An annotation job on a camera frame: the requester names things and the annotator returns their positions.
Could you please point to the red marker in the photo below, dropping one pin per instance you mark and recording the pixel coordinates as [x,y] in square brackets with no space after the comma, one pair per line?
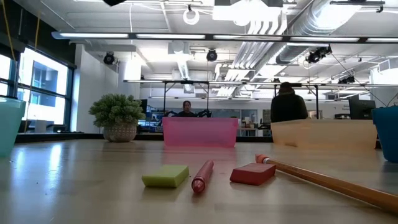
[202,177]

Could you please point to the silver ventilation duct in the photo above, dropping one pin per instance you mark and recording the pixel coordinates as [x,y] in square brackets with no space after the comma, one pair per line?
[311,21]

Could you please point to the long overhead light bar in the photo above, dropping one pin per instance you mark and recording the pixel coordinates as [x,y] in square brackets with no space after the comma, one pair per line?
[171,36]

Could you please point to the black computer monitor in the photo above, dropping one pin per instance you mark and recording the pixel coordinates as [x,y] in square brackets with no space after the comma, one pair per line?
[360,109]

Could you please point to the blue plastic bin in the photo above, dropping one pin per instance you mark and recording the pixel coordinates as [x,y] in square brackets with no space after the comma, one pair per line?
[388,133]

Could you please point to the teal plastic bin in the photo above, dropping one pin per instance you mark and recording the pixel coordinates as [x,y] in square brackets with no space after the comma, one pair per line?
[9,124]

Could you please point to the black metal frame stand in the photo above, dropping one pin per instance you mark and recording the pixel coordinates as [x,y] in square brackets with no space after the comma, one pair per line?
[316,102]
[186,82]

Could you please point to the pink translucent plastic bin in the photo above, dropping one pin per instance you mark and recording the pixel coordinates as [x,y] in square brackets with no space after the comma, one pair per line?
[199,132]

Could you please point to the black background robot arm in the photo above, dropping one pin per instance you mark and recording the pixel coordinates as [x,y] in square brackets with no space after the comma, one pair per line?
[204,113]

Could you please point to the yellow-green eraser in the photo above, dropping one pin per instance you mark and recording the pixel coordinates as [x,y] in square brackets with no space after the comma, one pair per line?
[164,176]

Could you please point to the person in dark jacket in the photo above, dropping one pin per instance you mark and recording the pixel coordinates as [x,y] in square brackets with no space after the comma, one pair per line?
[287,105]

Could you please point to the person seated behind desk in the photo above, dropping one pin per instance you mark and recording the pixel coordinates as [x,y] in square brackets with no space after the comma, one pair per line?
[186,112]

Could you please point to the large red eraser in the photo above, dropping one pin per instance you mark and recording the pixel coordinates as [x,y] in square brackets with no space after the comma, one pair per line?
[252,174]

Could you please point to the black ceiling camera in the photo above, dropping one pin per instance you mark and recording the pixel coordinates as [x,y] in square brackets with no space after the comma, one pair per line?
[346,80]
[211,56]
[315,56]
[109,58]

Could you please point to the green plant in woven pot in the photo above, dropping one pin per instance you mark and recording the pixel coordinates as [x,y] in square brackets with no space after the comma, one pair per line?
[118,115]

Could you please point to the yellow pencil with orange eraser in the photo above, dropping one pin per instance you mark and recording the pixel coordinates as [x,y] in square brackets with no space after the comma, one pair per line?
[311,176]

